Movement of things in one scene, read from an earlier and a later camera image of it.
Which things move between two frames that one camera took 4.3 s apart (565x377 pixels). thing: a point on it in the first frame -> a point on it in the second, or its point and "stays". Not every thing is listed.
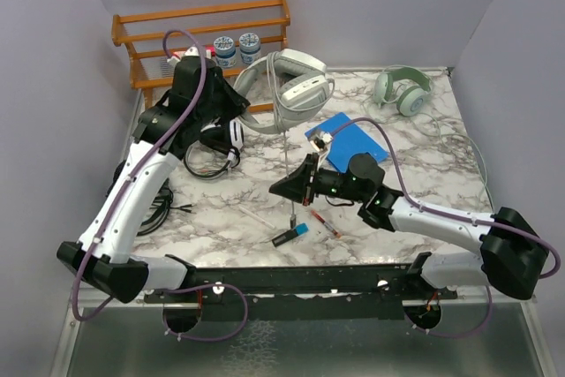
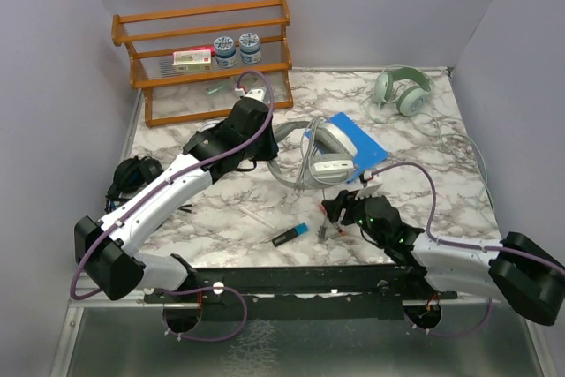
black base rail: (333, 293) stays
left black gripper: (235, 101) -> (271, 150)
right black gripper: (296, 186) -> (345, 199)
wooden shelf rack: (235, 35) stays
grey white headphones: (284, 82) -> (329, 154)
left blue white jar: (225, 51) stays
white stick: (257, 218) stays
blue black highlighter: (298, 230) stays
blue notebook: (348, 141) stays
